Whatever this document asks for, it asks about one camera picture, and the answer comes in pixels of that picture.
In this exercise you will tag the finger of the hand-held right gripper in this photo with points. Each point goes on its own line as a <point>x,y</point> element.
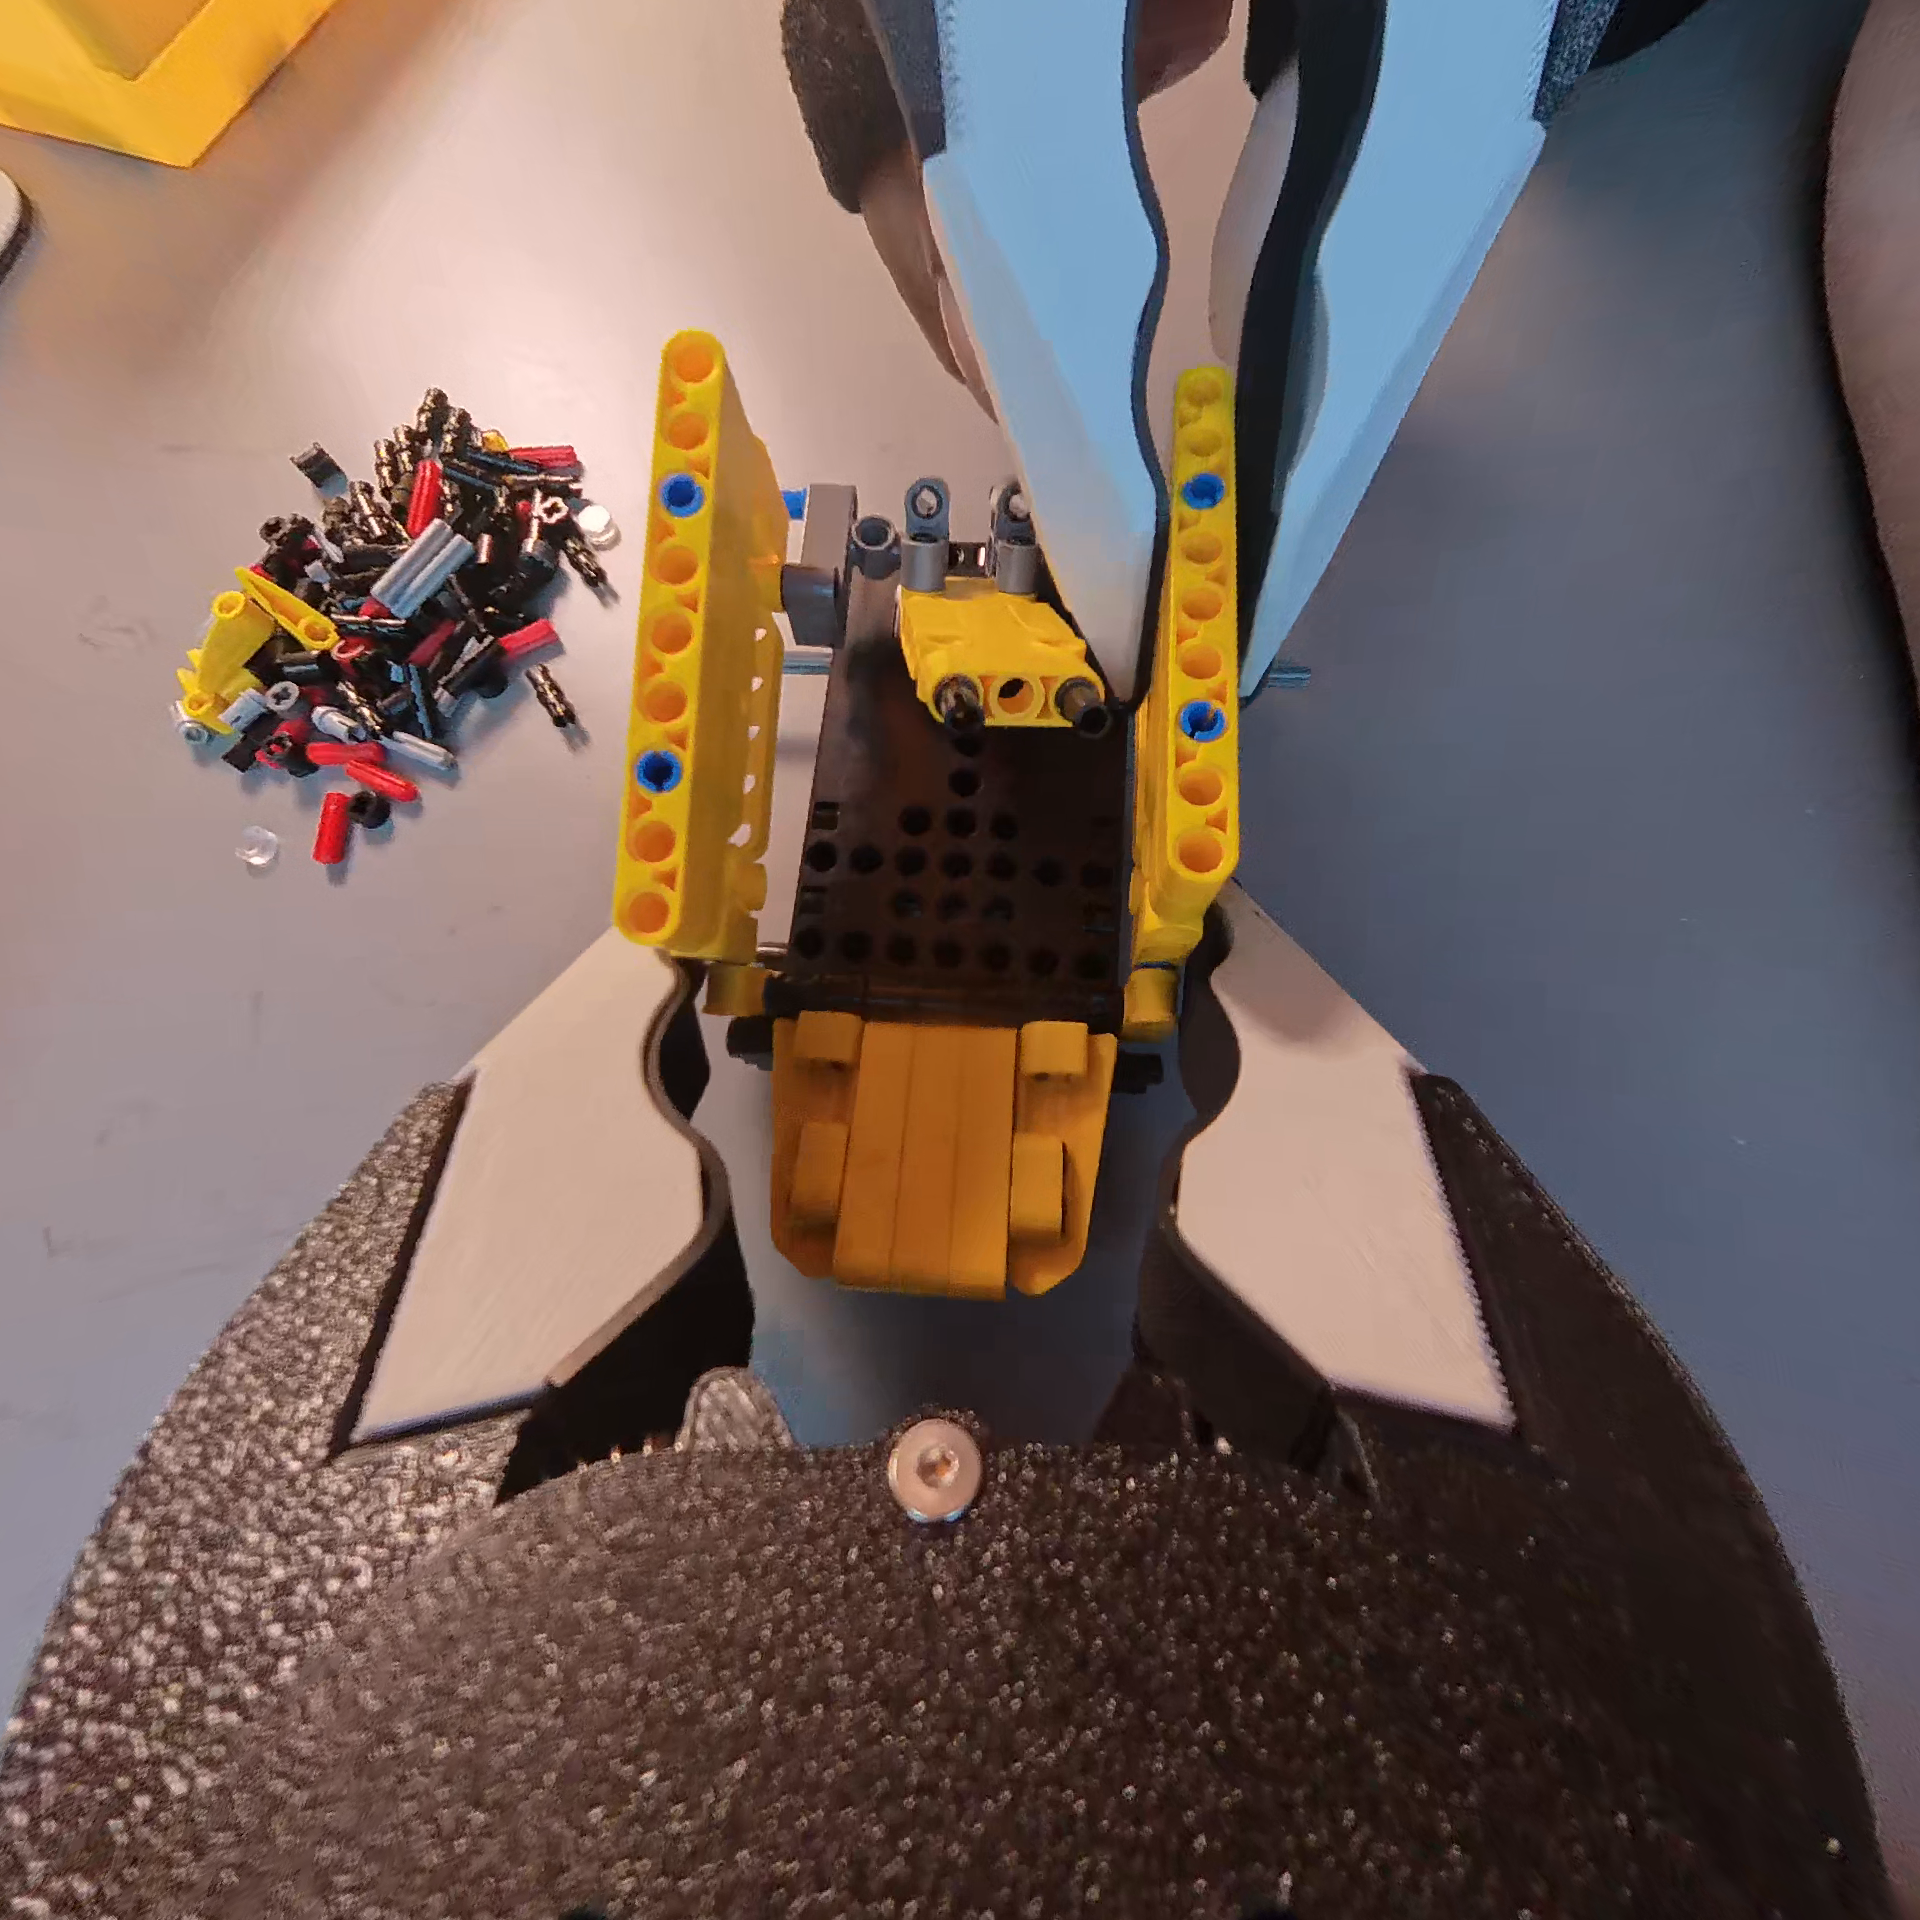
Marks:
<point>1424,225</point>
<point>1051,301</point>

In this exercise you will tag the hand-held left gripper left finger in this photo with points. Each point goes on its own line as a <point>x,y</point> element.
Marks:
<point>558,1227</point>

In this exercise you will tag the person's beige hoodie torso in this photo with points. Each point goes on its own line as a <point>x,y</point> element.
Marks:
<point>1883,301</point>

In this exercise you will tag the black round connector piece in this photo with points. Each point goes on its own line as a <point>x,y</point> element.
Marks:
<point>316,461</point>

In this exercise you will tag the pile of small building pieces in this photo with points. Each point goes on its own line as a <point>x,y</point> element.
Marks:
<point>406,599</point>

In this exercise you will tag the short black pin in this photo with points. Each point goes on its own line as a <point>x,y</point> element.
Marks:
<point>558,696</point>

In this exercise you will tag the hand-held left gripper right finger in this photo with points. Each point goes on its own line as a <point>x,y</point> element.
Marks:
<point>1337,1199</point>

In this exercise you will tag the person's right hand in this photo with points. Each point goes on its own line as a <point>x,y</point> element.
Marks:
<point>932,285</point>

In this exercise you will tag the yellow black robot model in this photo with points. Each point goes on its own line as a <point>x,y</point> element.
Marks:
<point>932,1170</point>

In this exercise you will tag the grey desk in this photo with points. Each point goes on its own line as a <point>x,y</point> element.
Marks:
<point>1574,822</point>

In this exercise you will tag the yellow storage bin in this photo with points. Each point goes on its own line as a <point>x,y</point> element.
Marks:
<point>151,59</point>

